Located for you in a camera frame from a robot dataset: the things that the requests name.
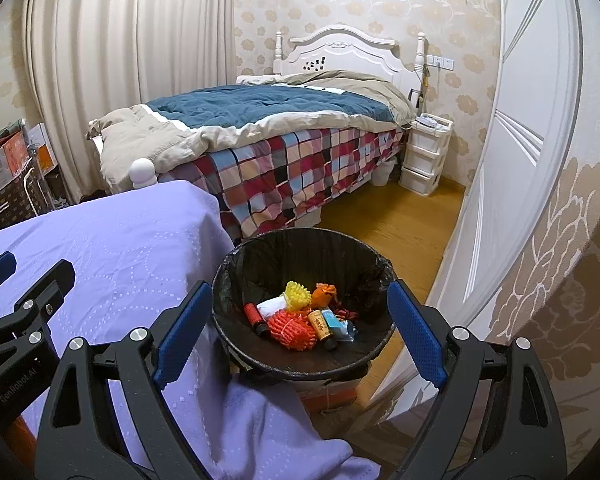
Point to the white panelled door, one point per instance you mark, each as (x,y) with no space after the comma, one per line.
(530,85)

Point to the white plastic drawer unit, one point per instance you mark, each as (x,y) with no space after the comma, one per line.
(422,160)

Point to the black bag-lined bin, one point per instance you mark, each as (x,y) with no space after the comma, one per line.
(300,255)

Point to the white and orange box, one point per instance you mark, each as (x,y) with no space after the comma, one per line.
(42,150)

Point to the cream curtain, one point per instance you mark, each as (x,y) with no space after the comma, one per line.
(130,35)

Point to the white wall socket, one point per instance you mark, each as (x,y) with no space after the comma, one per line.
(440,61)

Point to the teal and white packet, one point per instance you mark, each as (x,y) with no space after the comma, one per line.
(336,327)

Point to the purple tablecloth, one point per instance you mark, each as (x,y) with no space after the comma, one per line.
(130,250)

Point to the yellow foam net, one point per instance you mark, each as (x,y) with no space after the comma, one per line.
(297,296)

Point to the white pillow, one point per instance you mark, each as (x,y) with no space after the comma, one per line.
(255,79)

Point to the white paper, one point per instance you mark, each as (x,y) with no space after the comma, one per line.
(275,306)

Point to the amber bottle black cap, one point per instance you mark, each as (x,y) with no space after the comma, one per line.
(320,327)

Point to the teal and beige quilt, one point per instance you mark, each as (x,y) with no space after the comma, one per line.
(255,105)

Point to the silver powder sachet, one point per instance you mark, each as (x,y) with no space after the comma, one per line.
(350,332)

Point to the brown patterned bag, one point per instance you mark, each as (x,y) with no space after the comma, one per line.
(10,200)

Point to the plaid bed sheet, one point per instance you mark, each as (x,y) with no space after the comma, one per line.
(290,175)

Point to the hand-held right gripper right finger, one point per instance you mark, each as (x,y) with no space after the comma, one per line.
(415,335)

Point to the bed with plaid cover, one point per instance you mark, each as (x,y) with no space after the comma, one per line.
(350,55)

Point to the red-orange plastic bag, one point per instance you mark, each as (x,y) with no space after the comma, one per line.
(324,296)

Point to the red bottle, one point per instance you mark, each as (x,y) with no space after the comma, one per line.
(254,315)

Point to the small white bucket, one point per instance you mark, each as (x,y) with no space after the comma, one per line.
(384,175)

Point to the cardboard box orange tape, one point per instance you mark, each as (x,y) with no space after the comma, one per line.
(330,395)

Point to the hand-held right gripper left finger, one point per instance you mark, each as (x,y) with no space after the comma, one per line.
(180,335)

